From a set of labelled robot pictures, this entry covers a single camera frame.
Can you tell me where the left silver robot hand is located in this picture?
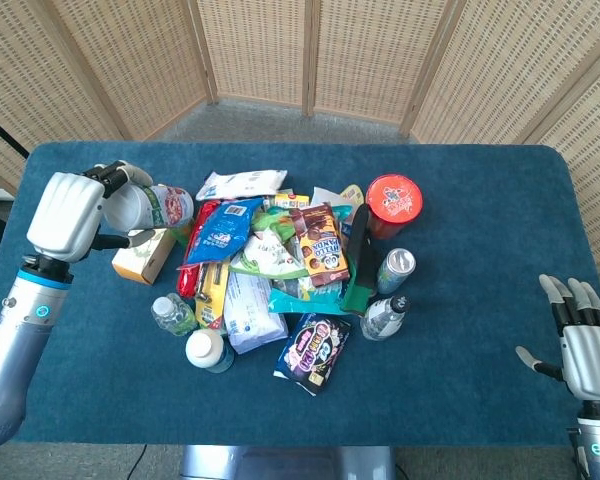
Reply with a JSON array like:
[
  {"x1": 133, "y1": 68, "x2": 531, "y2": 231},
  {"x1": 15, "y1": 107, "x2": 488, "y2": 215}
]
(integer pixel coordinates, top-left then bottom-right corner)
[{"x1": 26, "y1": 159, "x2": 154, "y2": 264}]

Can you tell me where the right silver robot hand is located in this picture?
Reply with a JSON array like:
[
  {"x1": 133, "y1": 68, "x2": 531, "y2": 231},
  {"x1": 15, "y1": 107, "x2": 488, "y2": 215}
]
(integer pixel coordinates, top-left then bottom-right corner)
[{"x1": 515, "y1": 273, "x2": 600, "y2": 402}]

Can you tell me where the white yogurt cup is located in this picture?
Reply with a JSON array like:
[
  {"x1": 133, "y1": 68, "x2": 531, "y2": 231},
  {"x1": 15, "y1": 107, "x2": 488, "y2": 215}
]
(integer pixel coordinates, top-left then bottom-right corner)
[{"x1": 101, "y1": 182, "x2": 196, "y2": 235}]

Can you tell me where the white slim snack bag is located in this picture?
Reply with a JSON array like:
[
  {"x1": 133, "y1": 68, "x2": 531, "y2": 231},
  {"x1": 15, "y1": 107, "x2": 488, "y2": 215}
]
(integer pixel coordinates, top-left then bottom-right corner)
[{"x1": 195, "y1": 169, "x2": 289, "y2": 202}]

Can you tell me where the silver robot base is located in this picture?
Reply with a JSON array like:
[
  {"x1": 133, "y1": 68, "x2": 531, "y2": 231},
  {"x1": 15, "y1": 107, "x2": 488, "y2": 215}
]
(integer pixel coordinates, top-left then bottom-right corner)
[{"x1": 179, "y1": 444, "x2": 397, "y2": 480}]

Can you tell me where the clear bottle green label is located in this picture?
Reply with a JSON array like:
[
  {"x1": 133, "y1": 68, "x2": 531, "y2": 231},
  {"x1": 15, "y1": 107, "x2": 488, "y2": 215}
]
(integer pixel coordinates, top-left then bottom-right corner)
[{"x1": 150, "y1": 293, "x2": 199, "y2": 337}]

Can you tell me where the white lidded bottle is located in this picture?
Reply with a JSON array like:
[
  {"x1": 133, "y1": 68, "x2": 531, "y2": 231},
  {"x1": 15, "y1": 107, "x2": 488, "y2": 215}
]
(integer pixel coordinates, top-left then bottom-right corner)
[{"x1": 184, "y1": 328, "x2": 236, "y2": 375}]

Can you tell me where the clear bottle black cap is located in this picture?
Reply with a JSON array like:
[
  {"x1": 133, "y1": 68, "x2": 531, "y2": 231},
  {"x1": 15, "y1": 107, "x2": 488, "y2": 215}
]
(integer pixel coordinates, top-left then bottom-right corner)
[{"x1": 359, "y1": 294, "x2": 412, "y2": 342}]

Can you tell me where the silver blue drink can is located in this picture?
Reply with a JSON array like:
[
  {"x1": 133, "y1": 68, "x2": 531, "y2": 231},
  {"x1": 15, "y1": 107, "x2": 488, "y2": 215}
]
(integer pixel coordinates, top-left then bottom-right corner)
[{"x1": 376, "y1": 246, "x2": 417, "y2": 296}]

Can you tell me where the yellow and white carton box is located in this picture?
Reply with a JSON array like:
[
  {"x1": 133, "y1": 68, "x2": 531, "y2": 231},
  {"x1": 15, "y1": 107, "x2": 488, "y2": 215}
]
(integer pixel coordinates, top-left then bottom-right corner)
[{"x1": 110, "y1": 227, "x2": 179, "y2": 287}]

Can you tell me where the black pole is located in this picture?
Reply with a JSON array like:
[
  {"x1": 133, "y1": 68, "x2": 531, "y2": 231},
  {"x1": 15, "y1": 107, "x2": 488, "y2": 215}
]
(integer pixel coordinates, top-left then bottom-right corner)
[{"x1": 0, "y1": 107, "x2": 32, "y2": 152}]

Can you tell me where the blue carpet table mat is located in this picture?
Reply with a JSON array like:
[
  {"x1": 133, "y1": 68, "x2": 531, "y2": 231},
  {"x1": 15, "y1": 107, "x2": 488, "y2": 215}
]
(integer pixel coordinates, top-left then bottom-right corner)
[{"x1": 0, "y1": 142, "x2": 600, "y2": 447}]

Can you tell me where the blue snack bag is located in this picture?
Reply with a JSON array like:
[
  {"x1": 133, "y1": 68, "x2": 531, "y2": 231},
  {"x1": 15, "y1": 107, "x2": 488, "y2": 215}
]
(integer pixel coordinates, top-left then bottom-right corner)
[{"x1": 184, "y1": 197, "x2": 265, "y2": 267}]

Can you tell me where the yellow snack package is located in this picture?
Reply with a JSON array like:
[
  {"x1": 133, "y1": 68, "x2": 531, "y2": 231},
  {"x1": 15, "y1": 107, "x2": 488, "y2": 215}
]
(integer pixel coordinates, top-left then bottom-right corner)
[{"x1": 194, "y1": 258, "x2": 231, "y2": 332}]

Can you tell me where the green crumpled bag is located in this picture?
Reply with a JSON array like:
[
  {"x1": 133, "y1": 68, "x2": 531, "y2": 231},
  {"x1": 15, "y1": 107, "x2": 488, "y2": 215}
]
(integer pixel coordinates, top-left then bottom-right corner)
[{"x1": 249, "y1": 205, "x2": 297, "y2": 247}]

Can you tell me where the white and green snack bag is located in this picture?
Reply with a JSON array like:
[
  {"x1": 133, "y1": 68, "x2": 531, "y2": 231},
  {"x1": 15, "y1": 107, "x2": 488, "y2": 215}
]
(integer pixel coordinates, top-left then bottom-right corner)
[{"x1": 228, "y1": 233, "x2": 310, "y2": 282}]

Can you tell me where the white wet wipes pouch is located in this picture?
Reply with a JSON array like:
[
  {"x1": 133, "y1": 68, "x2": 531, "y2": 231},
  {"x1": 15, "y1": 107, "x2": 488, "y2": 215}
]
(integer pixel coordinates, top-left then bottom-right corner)
[{"x1": 223, "y1": 269, "x2": 290, "y2": 355}]

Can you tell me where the small yellow box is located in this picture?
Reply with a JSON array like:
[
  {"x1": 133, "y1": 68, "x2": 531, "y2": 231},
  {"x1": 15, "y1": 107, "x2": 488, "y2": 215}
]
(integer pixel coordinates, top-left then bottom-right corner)
[{"x1": 264, "y1": 189, "x2": 312, "y2": 210}]

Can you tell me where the teal flat package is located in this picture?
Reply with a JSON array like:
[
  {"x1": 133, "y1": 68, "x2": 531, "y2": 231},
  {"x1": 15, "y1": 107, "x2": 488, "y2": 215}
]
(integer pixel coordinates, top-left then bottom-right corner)
[{"x1": 268, "y1": 282, "x2": 352, "y2": 317}]

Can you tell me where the black and green long pack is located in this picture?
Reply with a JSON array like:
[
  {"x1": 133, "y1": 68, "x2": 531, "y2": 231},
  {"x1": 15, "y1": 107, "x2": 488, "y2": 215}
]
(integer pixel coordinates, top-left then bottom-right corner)
[{"x1": 340, "y1": 203, "x2": 382, "y2": 317}]

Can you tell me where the brown Hello Panda box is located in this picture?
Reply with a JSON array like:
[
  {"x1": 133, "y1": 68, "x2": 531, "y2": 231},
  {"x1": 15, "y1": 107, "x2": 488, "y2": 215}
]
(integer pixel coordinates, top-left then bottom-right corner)
[{"x1": 289, "y1": 202, "x2": 352, "y2": 288}]

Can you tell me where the red cup orange lid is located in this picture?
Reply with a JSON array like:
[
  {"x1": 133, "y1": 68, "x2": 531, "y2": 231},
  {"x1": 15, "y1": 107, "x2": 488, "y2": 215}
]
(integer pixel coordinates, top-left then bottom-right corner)
[{"x1": 364, "y1": 173, "x2": 425, "y2": 241}]

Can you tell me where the white pale snack bag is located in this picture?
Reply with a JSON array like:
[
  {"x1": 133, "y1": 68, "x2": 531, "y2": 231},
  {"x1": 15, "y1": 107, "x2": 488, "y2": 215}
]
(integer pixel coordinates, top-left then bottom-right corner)
[{"x1": 310, "y1": 185, "x2": 354, "y2": 207}]

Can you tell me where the teal blue small pack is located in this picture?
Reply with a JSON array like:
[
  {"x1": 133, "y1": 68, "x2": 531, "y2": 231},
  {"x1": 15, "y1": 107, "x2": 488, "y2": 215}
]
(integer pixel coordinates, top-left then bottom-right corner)
[{"x1": 329, "y1": 202, "x2": 362, "y2": 239}]

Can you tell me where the dark purple snack bag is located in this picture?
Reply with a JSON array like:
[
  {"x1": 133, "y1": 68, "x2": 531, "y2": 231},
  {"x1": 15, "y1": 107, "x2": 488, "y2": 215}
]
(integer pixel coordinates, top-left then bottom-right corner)
[{"x1": 272, "y1": 312, "x2": 353, "y2": 397}]

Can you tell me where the yellow rimmed round pack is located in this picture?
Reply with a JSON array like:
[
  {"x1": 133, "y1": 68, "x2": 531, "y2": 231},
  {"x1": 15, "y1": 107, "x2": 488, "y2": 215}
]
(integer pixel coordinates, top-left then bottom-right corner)
[{"x1": 339, "y1": 183, "x2": 366, "y2": 207}]

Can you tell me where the wicker folding screen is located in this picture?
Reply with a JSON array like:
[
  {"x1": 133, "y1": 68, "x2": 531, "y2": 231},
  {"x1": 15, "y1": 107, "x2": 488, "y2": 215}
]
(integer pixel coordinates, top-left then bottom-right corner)
[{"x1": 0, "y1": 0, "x2": 600, "y2": 274}]

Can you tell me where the black floor cable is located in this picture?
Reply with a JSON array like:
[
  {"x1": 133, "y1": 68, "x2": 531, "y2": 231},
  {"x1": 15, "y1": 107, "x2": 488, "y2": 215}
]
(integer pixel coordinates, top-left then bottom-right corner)
[{"x1": 128, "y1": 443, "x2": 149, "y2": 480}]

